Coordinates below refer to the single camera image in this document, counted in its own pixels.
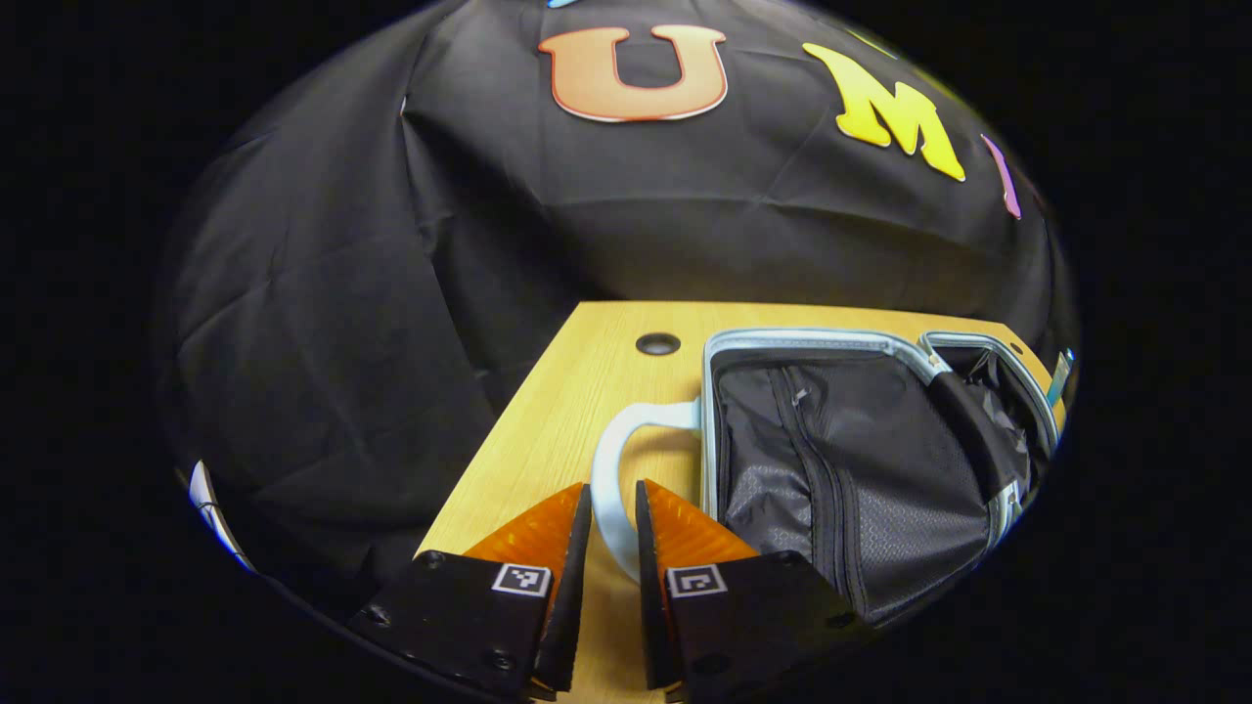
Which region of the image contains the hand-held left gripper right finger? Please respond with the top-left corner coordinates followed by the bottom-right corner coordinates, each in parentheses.
top-left (635, 478), bottom-right (874, 704)

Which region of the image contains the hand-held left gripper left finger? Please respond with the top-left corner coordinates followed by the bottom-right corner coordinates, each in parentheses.
top-left (344, 481), bottom-right (595, 703)

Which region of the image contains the light blue suitcase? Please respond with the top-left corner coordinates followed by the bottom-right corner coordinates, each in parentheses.
top-left (591, 327), bottom-right (1064, 629)

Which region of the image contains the white blue skincare tube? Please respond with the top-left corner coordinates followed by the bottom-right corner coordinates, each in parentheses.
top-left (1047, 347), bottom-right (1075, 410)

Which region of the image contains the black backdrop cloth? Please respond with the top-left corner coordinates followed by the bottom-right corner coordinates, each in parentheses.
top-left (156, 0), bottom-right (1077, 627)

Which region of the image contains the white printed board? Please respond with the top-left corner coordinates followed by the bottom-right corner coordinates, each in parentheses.
top-left (189, 459), bottom-right (257, 575)

